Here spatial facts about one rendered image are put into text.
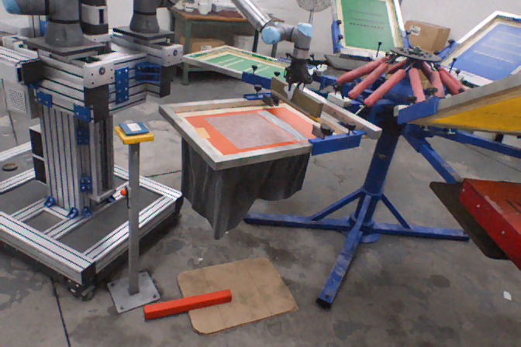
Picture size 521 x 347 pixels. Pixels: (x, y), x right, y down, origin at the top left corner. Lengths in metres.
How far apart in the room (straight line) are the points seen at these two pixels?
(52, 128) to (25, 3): 0.79
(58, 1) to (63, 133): 0.76
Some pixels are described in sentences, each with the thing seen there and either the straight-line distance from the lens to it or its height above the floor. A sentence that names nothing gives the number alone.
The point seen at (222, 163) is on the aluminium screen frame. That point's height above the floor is 0.98.
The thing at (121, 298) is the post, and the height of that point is 0.01.
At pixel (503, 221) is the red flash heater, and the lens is 1.43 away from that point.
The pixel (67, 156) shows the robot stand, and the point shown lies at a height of 0.60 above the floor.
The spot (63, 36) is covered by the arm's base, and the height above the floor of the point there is 1.30.
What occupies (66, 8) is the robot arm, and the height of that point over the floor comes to 1.40.
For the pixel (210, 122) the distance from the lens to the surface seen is 1.90.
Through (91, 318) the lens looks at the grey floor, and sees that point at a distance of 2.27.
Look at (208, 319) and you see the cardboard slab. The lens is 2.21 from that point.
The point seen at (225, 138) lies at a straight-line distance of 1.77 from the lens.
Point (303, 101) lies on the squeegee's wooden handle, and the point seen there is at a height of 1.11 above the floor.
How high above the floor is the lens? 1.72
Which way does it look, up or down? 27 degrees down
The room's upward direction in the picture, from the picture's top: 9 degrees clockwise
